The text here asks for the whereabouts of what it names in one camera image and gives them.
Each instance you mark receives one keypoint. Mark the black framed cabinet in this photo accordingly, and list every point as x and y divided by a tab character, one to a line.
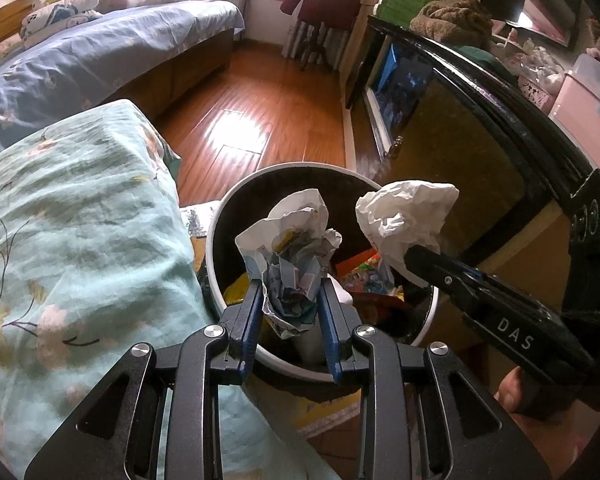
470	160

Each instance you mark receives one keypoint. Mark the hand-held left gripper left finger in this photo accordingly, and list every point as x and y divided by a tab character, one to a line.
247	330

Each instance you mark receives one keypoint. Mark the white tissue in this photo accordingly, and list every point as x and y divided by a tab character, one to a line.
405	210

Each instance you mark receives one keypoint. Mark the pink storage box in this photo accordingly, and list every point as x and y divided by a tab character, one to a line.
580	105

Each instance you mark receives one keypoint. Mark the colourful orange snack packet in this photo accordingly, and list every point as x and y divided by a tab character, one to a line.
367	277

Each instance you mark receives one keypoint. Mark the person's right hand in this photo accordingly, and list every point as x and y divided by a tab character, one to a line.
510	390

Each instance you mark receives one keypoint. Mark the printed paper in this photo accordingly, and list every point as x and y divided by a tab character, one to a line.
290	260

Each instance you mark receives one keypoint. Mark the white patterned basket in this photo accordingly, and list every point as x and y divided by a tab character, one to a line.
535	95

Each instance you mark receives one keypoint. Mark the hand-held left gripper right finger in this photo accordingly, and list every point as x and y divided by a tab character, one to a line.
332	335

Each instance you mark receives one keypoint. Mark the black coat stand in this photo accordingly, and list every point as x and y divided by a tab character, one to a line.
312	45

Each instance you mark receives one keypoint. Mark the white bin with black liner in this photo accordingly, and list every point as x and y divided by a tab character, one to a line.
240	200

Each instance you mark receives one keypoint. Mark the bed with blue sheet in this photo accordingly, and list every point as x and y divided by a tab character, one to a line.
105	45

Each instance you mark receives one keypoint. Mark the blue white printed pillow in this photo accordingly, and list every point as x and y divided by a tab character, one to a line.
60	15

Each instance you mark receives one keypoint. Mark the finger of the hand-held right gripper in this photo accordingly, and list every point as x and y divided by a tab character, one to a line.
510	292
510	332

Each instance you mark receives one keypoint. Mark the pink pillow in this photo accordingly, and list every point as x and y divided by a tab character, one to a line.
5	50

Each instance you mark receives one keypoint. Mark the yellow wrapper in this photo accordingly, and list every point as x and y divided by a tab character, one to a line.
235	287

